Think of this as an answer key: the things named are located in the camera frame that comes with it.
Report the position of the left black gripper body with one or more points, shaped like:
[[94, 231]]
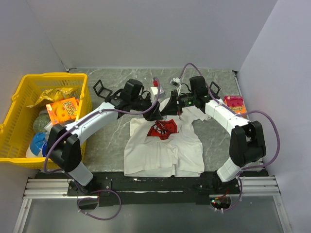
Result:
[[139, 104]]

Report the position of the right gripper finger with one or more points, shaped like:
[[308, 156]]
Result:
[[167, 111], [174, 100]]

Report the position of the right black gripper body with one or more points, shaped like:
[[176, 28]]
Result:
[[187, 100]]

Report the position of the white Coca-Cola t-shirt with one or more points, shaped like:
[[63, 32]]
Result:
[[165, 148]]

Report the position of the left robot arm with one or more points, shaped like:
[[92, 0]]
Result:
[[64, 142]]

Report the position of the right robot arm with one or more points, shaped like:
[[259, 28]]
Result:
[[247, 144]]

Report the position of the black folding mirror right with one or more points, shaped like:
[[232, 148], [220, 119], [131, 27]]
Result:
[[215, 89]]

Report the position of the black folding mirror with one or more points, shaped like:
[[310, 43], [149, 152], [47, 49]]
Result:
[[215, 89], [101, 91]]

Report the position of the pink orange sponge box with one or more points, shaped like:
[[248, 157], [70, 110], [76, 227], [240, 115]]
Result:
[[235, 103]]

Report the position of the black folding mirror left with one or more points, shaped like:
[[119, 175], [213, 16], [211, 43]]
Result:
[[101, 91]]

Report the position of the orange Scrub Daddy box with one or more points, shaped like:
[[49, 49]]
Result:
[[63, 111]]

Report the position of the gold snack bag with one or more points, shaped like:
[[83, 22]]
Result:
[[54, 95]]

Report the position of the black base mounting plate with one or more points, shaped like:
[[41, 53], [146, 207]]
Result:
[[113, 188]]

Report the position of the green scrub sponge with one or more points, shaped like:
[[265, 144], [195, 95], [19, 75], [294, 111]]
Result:
[[40, 123]]

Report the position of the blue white canister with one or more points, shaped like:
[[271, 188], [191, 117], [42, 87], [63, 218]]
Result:
[[44, 150]]

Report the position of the blue lid white container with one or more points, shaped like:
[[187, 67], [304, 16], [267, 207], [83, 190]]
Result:
[[35, 147]]

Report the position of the yellow plastic basket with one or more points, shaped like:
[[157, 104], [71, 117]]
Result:
[[16, 132]]

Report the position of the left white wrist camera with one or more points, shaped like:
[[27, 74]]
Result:
[[154, 93]]

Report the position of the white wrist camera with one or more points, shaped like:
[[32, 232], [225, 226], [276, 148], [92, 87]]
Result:
[[154, 93], [176, 82]]

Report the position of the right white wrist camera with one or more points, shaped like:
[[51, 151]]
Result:
[[176, 82]]

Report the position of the aluminium rail frame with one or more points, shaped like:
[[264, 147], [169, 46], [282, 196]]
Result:
[[46, 189]]

